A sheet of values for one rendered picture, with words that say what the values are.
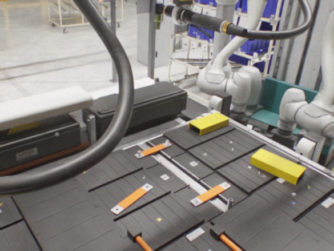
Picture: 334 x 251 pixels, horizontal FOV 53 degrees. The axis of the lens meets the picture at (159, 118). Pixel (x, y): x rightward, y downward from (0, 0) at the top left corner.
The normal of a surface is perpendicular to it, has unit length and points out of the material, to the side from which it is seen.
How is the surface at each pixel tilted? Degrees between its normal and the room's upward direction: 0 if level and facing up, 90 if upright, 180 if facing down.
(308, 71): 90
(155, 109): 90
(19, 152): 90
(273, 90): 90
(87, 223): 0
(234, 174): 0
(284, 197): 0
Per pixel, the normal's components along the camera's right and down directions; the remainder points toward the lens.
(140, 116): 0.62, 0.40
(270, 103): -0.66, 0.33
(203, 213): 0.04, -0.88
